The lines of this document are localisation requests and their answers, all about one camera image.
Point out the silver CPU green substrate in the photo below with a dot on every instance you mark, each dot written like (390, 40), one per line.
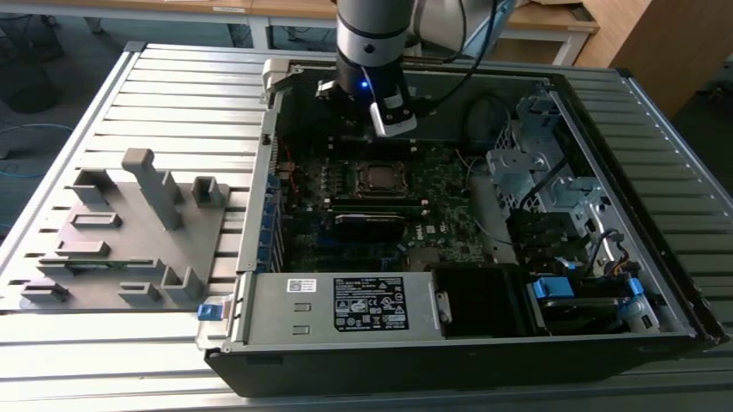
(383, 177)

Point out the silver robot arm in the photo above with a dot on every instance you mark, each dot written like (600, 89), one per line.
(373, 26)

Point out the grey case latch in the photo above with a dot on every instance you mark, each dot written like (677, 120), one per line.
(275, 73)

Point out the silver drive cage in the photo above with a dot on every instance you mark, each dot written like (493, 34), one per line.
(509, 165)

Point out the black expansion card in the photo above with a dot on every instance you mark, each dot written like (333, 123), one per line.
(366, 229)

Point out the green motherboard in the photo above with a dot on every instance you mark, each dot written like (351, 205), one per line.
(453, 214)

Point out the wooden desk white legs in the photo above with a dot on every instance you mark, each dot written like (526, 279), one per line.
(550, 25)
(143, 4)

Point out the brown chipset heatsink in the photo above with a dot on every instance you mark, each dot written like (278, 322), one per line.
(424, 256)

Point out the grey parts rack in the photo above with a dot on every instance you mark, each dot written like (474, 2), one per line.
(143, 240)

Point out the grey power supply unit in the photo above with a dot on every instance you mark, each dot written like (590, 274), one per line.
(275, 317)

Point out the black office chair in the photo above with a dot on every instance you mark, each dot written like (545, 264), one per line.
(31, 90)

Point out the wooden cabinet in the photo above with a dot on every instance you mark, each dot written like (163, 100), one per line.
(676, 43)

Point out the hard disk in blue carrier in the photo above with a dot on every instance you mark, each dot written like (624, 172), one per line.
(553, 287)

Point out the blue case latch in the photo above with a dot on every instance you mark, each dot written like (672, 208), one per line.
(209, 312)

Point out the green RAM stick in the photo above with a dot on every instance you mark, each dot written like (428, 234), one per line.
(94, 266)

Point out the black and grey PC case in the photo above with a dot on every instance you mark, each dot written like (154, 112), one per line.
(458, 373)

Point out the dark wrist camera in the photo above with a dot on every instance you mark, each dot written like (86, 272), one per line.
(329, 91)

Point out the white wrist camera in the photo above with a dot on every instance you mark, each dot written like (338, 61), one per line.
(395, 124)

